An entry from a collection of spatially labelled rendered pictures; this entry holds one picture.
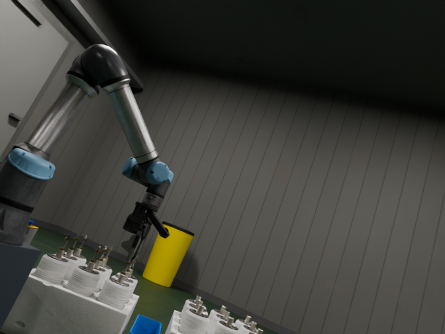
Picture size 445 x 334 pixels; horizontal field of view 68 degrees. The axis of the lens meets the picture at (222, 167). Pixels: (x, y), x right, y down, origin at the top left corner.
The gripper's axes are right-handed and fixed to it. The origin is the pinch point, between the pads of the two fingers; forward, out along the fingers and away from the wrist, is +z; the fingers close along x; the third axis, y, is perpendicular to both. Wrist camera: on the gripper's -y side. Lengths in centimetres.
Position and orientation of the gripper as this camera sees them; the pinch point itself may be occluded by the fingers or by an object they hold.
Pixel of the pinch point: (132, 258)
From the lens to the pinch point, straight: 130.4
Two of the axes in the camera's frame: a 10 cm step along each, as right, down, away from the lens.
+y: -9.3, -3.5, 1.1
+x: -0.1, -2.8, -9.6
